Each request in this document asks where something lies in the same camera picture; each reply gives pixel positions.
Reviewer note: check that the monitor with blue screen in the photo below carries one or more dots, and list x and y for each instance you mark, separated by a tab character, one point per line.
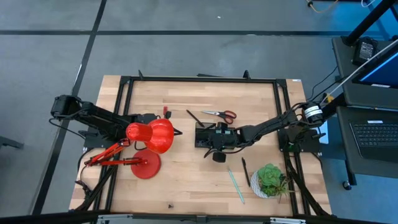
382	71

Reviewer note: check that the succulent in white pot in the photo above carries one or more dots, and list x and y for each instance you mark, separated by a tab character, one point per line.
270	180

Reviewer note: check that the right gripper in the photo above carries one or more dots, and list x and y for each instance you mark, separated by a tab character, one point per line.
230	138

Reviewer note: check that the black binder clip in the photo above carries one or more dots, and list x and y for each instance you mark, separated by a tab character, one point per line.
168	115

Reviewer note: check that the black mesh desk organizer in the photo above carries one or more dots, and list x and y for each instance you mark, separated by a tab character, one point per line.
202	140

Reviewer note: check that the black power adapter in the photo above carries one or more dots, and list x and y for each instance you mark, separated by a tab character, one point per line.
365	50

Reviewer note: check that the grey chair base leg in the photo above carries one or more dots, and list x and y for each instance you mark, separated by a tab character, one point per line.
11	143

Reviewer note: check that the red and black scissors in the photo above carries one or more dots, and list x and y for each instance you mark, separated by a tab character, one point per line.
222	115

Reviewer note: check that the black crossbar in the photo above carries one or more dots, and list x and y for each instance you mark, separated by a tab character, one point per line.
199	218

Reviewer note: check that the black laptop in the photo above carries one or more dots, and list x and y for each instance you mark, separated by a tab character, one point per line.
373	137

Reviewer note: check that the red desk lamp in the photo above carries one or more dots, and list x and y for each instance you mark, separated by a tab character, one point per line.
155	133

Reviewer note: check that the black marker pen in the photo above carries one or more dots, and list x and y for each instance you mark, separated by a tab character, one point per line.
210	126

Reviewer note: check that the black stand pole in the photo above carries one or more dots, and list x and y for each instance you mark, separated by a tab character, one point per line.
370	18

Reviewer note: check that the black equipment cart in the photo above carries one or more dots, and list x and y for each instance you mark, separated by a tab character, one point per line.
345	68

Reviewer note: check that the teal pencil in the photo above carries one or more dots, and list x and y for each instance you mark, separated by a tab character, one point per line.
236	185

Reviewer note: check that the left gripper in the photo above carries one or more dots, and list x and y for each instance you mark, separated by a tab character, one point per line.
146	118

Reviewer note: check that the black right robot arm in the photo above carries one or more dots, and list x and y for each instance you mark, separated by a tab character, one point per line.
270	126

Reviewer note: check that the black metal table frame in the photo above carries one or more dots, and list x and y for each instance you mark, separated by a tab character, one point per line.
202	79

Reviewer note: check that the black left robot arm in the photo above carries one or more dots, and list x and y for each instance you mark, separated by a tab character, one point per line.
96	116

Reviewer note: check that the black caster wheel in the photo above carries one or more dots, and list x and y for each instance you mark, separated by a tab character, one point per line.
347	185

